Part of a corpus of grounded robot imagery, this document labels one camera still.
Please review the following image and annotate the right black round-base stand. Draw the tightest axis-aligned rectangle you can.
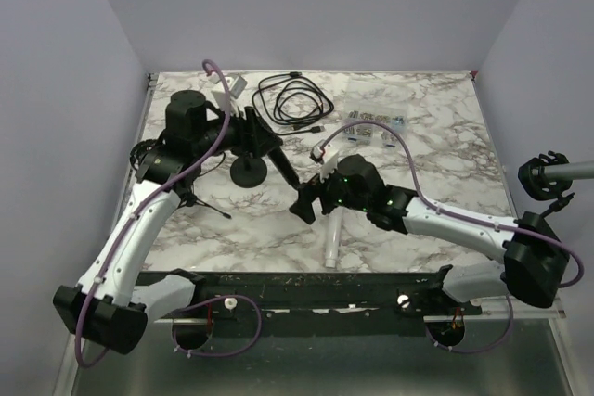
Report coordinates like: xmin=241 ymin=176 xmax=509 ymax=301
xmin=517 ymin=150 xmax=575 ymax=219

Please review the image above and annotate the black tripod mic stand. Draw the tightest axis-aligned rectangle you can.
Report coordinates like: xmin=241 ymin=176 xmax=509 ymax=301
xmin=128 ymin=138 xmax=232 ymax=221

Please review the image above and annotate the white microphone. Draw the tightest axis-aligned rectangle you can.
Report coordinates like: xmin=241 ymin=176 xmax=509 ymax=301
xmin=325 ymin=209 xmax=343 ymax=269

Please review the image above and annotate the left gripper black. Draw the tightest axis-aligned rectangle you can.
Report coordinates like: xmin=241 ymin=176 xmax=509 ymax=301
xmin=193 ymin=102 xmax=282 ymax=160

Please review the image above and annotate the grey microphone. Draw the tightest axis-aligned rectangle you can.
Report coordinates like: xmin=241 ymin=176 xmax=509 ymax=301
xmin=538 ymin=160 xmax=594 ymax=183

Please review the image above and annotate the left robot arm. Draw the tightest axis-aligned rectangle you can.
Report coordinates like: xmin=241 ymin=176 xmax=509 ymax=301
xmin=53 ymin=90 xmax=282 ymax=354

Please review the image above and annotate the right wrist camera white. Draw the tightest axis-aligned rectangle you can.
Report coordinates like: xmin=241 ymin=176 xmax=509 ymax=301
xmin=310 ymin=140 xmax=340 ymax=183

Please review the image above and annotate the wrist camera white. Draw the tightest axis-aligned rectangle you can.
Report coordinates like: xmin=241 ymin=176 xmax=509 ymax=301
xmin=209 ymin=72 xmax=247 ymax=117
xmin=310 ymin=140 xmax=340 ymax=183

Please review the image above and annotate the black usb cable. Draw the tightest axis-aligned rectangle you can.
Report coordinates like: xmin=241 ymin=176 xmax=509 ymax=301
xmin=252 ymin=70 xmax=336 ymax=134

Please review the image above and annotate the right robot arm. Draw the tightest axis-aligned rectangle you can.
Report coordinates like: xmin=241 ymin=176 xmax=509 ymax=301
xmin=290 ymin=155 xmax=569 ymax=314

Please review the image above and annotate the black microphone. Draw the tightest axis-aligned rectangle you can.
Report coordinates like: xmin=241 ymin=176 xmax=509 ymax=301
xmin=267 ymin=147 xmax=301 ymax=190

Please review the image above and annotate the clear plastic screw box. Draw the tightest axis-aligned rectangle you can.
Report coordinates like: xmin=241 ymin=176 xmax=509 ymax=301
xmin=340 ymin=80 xmax=413 ymax=148

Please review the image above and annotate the black round-base mic stand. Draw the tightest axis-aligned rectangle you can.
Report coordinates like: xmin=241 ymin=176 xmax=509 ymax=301
xmin=229 ymin=156 xmax=268 ymax=188

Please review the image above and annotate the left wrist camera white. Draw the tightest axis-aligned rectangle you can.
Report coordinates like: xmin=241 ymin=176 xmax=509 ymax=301
xmin=209 ymin=72 xmax=247 ymax=117

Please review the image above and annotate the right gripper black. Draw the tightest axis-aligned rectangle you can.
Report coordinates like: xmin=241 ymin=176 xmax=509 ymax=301
xmin=289 ymin=158 xmax=369 ymax=224

